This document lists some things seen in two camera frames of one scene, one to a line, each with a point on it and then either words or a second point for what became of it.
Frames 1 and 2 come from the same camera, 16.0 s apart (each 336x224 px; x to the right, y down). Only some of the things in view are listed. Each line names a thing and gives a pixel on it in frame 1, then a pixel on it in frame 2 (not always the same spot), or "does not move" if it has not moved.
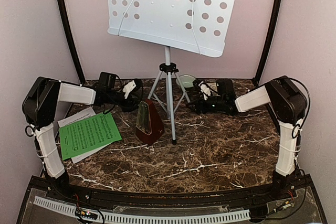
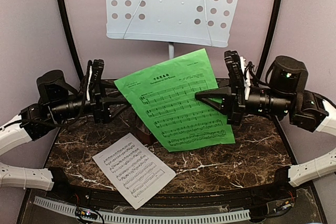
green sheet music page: x=94 y=132 to x=165 y=95
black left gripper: x=129 y=105 to x=98 y=109
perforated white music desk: x=190 y=11 does not move
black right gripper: x=199 y=103 to x=230 y=99
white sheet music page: x=83 y=115 to x=136 y=171
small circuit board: x=85 y=214 does not move
